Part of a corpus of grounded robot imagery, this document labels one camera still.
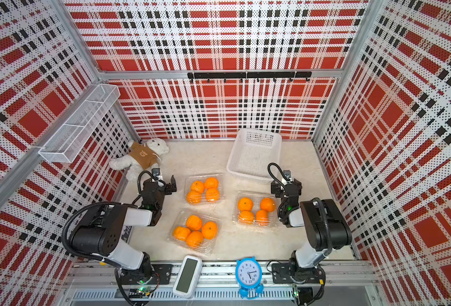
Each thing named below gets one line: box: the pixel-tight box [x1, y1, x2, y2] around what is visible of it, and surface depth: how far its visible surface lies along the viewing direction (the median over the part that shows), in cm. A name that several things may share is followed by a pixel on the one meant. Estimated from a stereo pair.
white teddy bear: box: [109, 137, 170, 183], surface depth 106 cm
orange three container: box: [238, 209, 256, 225], surface depth 84 cm
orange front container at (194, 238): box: [186, 230, 204, 247], surface depth 79 cm
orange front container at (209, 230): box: [201, 221, 218, 240], surface depth 84 cm
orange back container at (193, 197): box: [186, 189, 202, 204], surface depth 91 cm
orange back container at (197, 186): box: [190, 180, 205, 194], surface depth 97 cm
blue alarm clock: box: [235, 256, 264, 300], surface depth 72 cm
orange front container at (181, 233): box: [172, 226, 192, 242], surface depth 80 cm
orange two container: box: [259, 196, 276, 213], surface depth 89 cm
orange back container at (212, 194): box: [205, 187, 220, 202], surface depth 95 cm
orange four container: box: [256, 209, 270, 227], surface depth 85 cm
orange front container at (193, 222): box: [185, 214, 203, 231], surface depth 84 cm
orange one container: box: [237, 196, 254, 212], surface depth 90 cm
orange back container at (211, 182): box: [204, 177, 220, 190], surface depth 97 cm
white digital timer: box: [172, 255, 203, 299], surface depth 72 cm
